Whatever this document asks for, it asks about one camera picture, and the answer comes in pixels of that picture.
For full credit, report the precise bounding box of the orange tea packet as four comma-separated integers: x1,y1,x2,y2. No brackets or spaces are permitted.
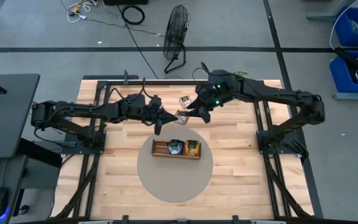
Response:
184,139,201,157

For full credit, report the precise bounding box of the grey desk foot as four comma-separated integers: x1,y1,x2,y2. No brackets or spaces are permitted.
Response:
306,0,358,22

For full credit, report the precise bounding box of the dark blue tea packet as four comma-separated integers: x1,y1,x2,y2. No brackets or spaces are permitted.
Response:
167,139,185,156

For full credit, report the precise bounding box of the thin black floor cable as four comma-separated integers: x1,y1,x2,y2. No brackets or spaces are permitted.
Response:
82,17,167,37

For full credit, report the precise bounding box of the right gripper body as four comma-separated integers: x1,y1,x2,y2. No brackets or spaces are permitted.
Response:
194,82,223,110

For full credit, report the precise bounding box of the round grey woven placemat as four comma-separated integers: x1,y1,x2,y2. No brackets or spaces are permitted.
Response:
137,123,214,203

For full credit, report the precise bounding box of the black bar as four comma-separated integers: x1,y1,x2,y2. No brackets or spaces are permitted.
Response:
334,46,358,85

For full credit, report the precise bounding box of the coiled black cable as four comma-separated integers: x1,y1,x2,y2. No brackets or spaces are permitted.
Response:
120,4,146,26

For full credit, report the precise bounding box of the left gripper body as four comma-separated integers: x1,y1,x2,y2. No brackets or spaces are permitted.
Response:
128,93,164,124

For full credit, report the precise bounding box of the black desk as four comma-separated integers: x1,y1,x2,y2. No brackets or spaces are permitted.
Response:
0,73,41,224

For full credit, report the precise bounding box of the long black floor cable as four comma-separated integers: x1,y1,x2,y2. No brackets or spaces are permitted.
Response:
116,4,160,80

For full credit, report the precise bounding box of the blue plastic storage bin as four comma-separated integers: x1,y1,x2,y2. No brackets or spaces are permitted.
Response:
328,49,358,94
334,6,358,47

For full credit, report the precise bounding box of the white and yellow cable bundle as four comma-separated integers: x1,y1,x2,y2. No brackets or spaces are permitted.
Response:
66,0,99,24

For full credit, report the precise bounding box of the wooden tea organizer box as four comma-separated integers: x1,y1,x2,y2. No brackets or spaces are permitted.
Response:
151,139,202,161

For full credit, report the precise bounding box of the black floor fan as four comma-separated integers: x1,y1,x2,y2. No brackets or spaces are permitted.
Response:
162,4,191,75

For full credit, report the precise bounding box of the black equipment case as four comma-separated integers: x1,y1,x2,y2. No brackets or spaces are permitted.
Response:
103,0,149,6

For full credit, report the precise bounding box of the beige tea packet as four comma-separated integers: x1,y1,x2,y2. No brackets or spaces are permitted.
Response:
178,95,193,110
174,110,190,126

